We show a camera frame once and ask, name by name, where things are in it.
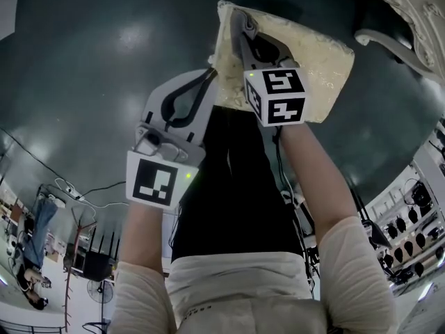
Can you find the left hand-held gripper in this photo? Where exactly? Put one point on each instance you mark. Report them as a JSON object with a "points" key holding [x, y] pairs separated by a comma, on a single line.
{"points": [[153, 181]]}

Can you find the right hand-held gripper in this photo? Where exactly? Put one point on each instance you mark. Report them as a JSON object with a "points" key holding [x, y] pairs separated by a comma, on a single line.
{"points": [[285, 96]]}

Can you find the grey wiping cloth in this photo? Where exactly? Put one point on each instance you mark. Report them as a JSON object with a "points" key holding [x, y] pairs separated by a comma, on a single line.
{"points": [[248, 24]]}

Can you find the cream upholstered stool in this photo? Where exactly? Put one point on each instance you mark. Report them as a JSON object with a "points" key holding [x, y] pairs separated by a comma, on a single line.
{"points": [[313, 57]]}

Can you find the person's left forearm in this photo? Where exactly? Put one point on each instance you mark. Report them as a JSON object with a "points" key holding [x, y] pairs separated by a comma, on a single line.
{"points": [[142, 235]]}

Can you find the person's right forearm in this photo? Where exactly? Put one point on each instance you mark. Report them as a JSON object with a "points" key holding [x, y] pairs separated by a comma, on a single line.
{"points": [[313, 172]]}

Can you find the white dressing table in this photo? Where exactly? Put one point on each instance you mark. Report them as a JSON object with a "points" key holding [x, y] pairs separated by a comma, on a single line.
{"points": [[417, 9]]}

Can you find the person's black trousers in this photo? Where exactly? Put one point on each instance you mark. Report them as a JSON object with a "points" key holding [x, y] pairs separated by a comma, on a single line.
{"points": [[236, 186]]}

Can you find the black slatted chair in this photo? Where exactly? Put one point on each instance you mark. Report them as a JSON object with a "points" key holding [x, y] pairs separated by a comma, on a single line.
{"points": [[97, 263]]}

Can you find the person's cream shirt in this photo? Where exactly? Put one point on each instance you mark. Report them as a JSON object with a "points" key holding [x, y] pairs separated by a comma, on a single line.
{"points": [[243, 284]]}

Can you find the white shelving rack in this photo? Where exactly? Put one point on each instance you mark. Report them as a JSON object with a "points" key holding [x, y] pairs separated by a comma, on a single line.
{"points": [[427, 158]]}

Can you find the black floor fan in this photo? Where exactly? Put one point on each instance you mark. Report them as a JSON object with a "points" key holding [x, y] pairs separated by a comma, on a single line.
{"points": [[99, 291]]}

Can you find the group of black headsets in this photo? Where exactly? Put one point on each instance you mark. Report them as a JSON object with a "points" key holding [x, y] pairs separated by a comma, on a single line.
{"points": [[420, 195]]}

